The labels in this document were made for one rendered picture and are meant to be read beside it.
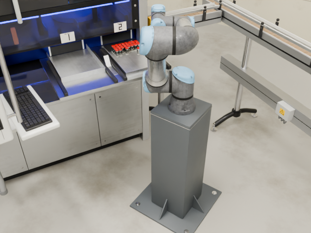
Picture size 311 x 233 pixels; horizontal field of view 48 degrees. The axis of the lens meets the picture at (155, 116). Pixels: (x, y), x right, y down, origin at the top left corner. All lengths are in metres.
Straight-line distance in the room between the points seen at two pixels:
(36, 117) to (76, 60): 0.53
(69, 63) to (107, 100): 0.46
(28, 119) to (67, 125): 0.68
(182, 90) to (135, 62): 0.48
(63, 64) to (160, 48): 0.93
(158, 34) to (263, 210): 1.53
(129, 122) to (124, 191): 0.54
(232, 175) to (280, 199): 0.37
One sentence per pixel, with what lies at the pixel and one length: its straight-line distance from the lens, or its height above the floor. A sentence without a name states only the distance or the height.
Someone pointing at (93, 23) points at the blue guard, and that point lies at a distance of 2.25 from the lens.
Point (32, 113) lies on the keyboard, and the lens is 1.93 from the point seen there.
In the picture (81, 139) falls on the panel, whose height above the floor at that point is 0.21.
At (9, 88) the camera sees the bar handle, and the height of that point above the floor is 1.08.
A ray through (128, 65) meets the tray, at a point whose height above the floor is 0.88.
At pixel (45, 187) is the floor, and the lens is 2.68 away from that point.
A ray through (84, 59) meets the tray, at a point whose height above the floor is 0.88.
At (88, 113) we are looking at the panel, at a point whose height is 0.43.
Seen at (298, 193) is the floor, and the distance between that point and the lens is 2.71.
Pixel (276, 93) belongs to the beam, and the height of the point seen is 0.55.
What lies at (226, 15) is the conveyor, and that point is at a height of 0.91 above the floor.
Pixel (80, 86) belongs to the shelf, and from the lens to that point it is 1.99.
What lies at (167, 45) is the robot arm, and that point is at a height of 1.31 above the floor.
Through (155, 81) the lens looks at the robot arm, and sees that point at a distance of 1.74.
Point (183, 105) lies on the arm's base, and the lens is 1.87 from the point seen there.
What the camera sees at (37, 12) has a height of 1.20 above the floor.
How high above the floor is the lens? 1.93
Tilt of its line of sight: 38 degrees down
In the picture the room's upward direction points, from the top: straight up
